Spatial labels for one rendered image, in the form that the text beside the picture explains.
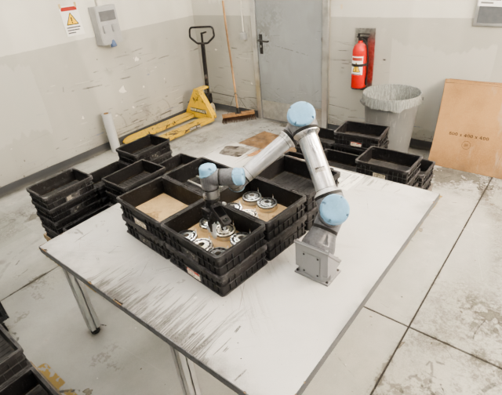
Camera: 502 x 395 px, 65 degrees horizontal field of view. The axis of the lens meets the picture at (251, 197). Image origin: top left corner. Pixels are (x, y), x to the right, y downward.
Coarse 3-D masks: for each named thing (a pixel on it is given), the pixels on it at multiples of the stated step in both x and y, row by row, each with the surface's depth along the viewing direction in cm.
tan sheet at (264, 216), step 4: (236, 200) 215; (240, 200) 214; (244, 208) 207; (248, 208) 206; (252, 208) 206; (256, 208) 206; (280, 208) 204; (284, 208) 203; (260, 212) 202; (272, 212) 201; (276, 212) 201; (260, 216) 199; (264, 216) 199; (268, 216) 199; (272, 216) 198; (264, 220) 196
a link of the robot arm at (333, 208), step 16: (288, 112) 166; (304, 112) 164; (304, 128) 164; (304, 144) 165; (320, 144) 166; (320, 160) 163; (320, 176) 161; (320, 192) 161; (336, 192) 159; (320, 208) 158; (336, 208) 156; (336, 224) 160
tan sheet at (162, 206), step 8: (152, 200) 222; (160, 200) 221; (168, 200) 221; (176, 200) 220; (144, 208) 215; (152, 208) 214; (160, 208) 214; (168, 208) 213; (176, 208) 212; (152, 216) 208; (160, 216) 207; (168, 216) 206
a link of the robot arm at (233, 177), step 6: (234, 168) 169; (240, 168) 169; (222, 174) 167; (228, 174) 167; (234, 174) 167; (240, 174) 166; (222, 180) 168; (228, 180) 167; (234, 180) 167; (240, 180) 167; (228, 186) 174; (234, 186) 172
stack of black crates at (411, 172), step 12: (360, 156) 302; (372, 156) 317; (384, 156) 310; (396, 156) 304; (408, 156) 298; (420, 156) 292; (360, 168) 296; (372, 168) 290; (384, 168) 282; (396, 168) 301; (408, 168) 299; (396, 180) 282; (408, 180) 281
